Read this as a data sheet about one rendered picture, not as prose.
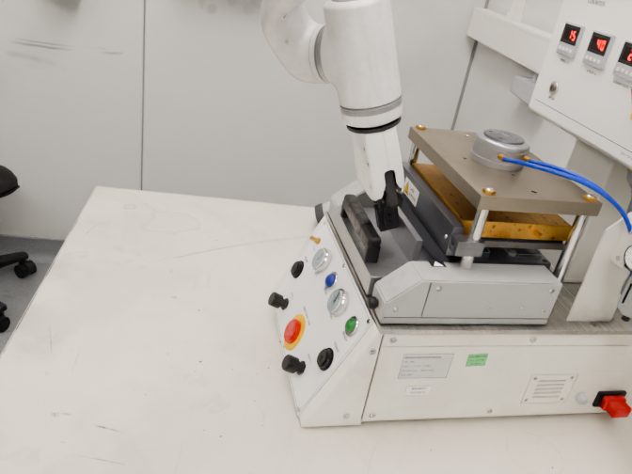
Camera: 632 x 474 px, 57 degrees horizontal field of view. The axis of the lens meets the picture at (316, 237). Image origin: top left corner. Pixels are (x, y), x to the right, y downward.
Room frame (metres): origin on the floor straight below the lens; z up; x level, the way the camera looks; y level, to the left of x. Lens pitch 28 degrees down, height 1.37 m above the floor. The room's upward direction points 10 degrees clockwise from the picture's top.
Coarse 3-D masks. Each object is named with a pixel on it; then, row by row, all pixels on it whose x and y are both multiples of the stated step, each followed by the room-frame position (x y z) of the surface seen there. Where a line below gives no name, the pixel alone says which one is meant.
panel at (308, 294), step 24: (312, 240) 0.89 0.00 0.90; (336, 240) 0.86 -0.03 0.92; (336, 264) 0.81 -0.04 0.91; (288, 288) 0.88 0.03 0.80; (312, 288) 0.81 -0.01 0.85; (336, 288) 0.76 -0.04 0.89; (288, 312) 0.82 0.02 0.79; (312, 312) 0.77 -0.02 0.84; (360, 312) 0.68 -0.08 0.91; (312, 336) 0.72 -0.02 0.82; (336, 336) 0.68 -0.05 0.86; (360, 336) 0.64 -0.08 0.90; (312, 360) 0.68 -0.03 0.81; (336, 360) 0.64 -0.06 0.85; (312, 384) 0.65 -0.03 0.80
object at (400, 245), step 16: (336, 208) 0.88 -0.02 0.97; (368, 208) 0.90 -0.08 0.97; (336, 224) 0.87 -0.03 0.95; (352, 224) 0.83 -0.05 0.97; (400, 224) 0.80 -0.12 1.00; (352, 240) 0.78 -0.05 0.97; (384, 240) 0.80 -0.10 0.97; (400, 240) 0.79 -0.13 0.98; (416, 240) 0.74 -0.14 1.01; (352, 256) 0.77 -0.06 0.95; (384, 256) 0.75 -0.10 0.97; (400, 256) 0.75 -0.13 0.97; (416, 256) 0.74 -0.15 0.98; (368, 272) 0.69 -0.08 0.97; (384, 272) 0.70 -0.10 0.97; (368, 288) 0.68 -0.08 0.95
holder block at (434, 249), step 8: (408, 208) 0.88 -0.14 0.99; (408, 216) 0.88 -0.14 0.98; (416, 216) 0.85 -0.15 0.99; (416, 224) 0.84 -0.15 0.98; (424, 232) 0.81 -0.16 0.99; (424, 240) 0.80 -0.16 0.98; (432, 240) 0.78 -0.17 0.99; (432, 248) 0.77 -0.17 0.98; (440, 248) 0.75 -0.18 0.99; (488, 248) 0.78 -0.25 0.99; (496, 248) 0.78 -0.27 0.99; (432, 256) 0.77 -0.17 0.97; (440, 256) 0.74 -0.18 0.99; (448, 256) 0.73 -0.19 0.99; (496, 256) 0.76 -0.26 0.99; (504, 256) 0.76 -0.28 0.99; (520, 264) 0.75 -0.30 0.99; (528, 264) 0.76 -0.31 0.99; (536, 264) 0.76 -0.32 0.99; (544, 264) 0.76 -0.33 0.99
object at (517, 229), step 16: (432, 176) 0.87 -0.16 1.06; (448, 192) 0.81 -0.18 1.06; (448, 208) 0.77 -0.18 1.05; (464, 208) 0.76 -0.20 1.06; (464, 224) 0.72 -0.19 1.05; (496, 224) 0.73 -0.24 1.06; (512, 224) 0.74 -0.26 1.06; (528, 224) 0.75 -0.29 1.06; (544, 224) 0.75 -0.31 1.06; (560, 224) 0.76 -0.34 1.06; (496, 240) 0.74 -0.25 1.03; (512, 240) 0.75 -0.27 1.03; (528, 240) 0.75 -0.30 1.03; (544, 240) 0.76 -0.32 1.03; (560, 240) 0.76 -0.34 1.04
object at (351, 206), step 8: (344, 200) 0.85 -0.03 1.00; (352, 200) 0.83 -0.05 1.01; (344, 208) 0.84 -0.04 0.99; (352, 208) 0.81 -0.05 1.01; (360, 208) 0.81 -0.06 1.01; (344, 216) 0.85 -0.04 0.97; (352, 216) 0.80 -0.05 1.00; (360, 216) 0.78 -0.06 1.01; (360, 224) 0.76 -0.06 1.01; (368, 224) 0.76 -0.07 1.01; (360, 232) 0.75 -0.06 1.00; (368, 232) 0.73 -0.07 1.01; (376, 232) 0.74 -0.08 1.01; (368, 240) 0.72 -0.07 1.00; (376, 240) 0.72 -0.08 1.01; (368, 248) 0.72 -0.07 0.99; (376, 248) 0.72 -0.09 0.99; (368, 256) 0.72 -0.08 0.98; (376, 256) 0.72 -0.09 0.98
